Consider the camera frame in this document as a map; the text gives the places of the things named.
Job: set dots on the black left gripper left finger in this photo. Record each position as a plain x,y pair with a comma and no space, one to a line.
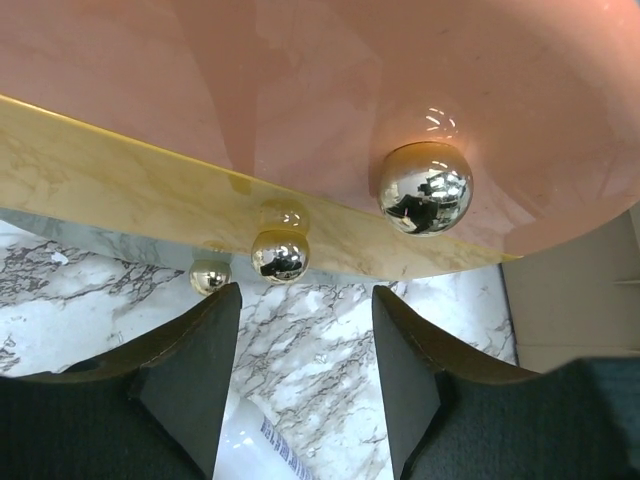
151,408

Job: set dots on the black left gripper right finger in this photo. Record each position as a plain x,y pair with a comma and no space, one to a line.
454,412

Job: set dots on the yellow drawer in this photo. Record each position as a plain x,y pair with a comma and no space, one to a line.
58,167

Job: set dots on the white blue tube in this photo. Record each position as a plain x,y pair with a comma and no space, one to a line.
250,447

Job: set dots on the grey bottom drawer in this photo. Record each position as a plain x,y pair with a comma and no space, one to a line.
141,249

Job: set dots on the tan plastic tool case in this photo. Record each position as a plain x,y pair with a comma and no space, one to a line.
579,299

